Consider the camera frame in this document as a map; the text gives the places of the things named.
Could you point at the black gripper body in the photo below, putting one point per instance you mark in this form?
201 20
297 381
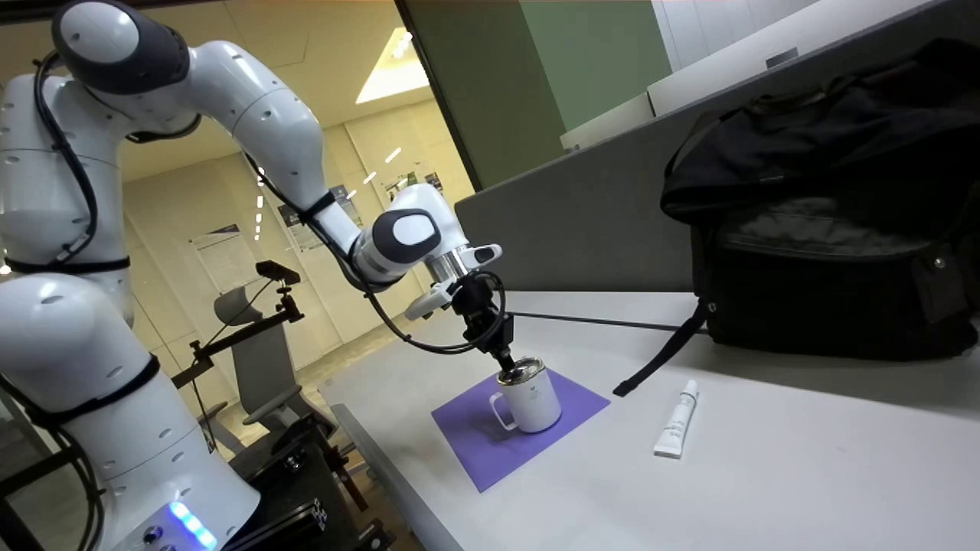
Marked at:
478 308

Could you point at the sliding mug lid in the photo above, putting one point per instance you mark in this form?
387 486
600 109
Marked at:
528 373

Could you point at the white travel mug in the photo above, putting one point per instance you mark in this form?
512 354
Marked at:
535 403

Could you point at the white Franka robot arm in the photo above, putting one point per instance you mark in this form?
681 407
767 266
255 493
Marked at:
255 103

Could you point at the purple mat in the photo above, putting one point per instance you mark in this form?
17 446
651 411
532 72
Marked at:
478 447

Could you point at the grey desk partition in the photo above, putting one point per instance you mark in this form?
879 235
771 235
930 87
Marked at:
593 226

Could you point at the white tube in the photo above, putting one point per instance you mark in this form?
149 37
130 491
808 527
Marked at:
678 424

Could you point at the square ceiling light panel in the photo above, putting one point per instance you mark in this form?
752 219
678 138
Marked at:
396 70

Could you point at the white desk partition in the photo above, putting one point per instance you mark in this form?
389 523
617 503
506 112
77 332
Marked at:
714 72

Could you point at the black backpack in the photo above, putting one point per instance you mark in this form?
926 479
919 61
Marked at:
837 226

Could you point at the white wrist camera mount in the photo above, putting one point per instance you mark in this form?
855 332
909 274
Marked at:
472 259

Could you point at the black camera on stand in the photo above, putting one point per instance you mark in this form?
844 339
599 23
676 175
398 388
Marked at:
267 308

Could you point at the black equipment frame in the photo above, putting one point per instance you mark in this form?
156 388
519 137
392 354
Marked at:
296 491

